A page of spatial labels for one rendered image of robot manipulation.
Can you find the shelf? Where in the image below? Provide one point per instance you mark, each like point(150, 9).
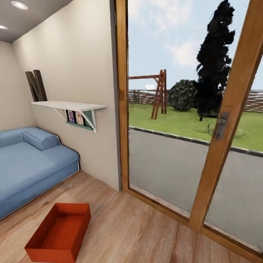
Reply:
point(87, 111)

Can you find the door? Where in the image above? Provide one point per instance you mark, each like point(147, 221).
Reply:
point(190, 96)

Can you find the picture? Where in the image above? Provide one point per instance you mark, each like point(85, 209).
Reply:
point(70, 116)
point(79, 119)

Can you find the storage box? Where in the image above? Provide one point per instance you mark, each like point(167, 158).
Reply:
point(59, 237)

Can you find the decorative sign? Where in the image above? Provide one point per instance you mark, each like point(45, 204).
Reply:
point(36, 85)

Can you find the sofa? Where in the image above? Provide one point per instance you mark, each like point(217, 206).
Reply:
point(32, 161)

